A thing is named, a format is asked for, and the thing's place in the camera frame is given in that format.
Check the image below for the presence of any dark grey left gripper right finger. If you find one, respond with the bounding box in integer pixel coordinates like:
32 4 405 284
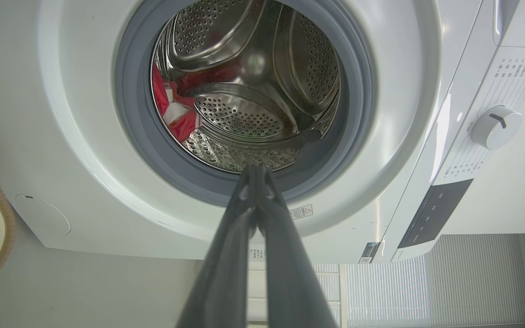
255 164 339 328

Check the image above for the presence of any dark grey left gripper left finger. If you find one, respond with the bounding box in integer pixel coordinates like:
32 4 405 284
176 164 259 328

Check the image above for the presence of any red and white garment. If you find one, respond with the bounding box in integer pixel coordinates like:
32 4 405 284
152 62 202 143

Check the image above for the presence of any white pleated window blind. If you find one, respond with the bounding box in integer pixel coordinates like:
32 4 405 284
313 234 525 328

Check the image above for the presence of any white front-load washing machine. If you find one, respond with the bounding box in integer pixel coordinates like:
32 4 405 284
0 0 525 264

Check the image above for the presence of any white program dial knob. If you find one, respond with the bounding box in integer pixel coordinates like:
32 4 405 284
471 106 523 151

